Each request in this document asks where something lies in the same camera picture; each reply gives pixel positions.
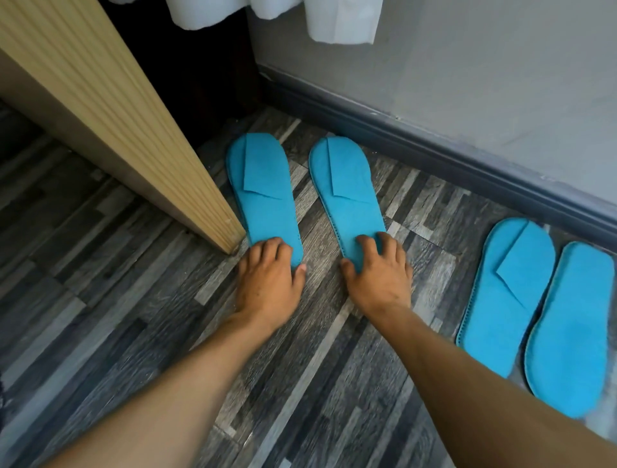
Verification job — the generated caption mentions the blue disposable slipper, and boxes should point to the blue disposable slipper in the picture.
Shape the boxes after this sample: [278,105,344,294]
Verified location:
[524,241,617,419]
[226,132,304,271]
[455,217,557,380]
[308,136,387,274]

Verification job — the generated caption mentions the light wooden wardrobe door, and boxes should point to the light wooden wardrobe door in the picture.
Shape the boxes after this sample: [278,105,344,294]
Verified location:
[0,0,247,256]

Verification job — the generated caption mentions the person's right forearm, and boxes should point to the person's right forearm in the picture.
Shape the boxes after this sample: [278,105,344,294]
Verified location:
[364,305,617,468]

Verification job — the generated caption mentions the white hanging garment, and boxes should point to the white hanging garment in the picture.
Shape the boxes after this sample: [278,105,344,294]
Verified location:
[250,0,304,20]
[303,0,384,45]
[165,0,249,31]

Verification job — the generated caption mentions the person's right hand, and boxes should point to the person's right hand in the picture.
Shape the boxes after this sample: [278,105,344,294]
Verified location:
[340,232,414,321]

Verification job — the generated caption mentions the grey skirting board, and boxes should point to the grey skirting board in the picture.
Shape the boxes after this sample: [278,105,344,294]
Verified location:
[257,63,617,252]

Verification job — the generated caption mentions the person's left hand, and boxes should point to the person's left hand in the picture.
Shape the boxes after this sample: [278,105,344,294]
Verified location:
[233,237,308,333]

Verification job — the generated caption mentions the person's left forearm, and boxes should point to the person's left forearm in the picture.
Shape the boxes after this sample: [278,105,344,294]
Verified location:
[43,312,278,468]

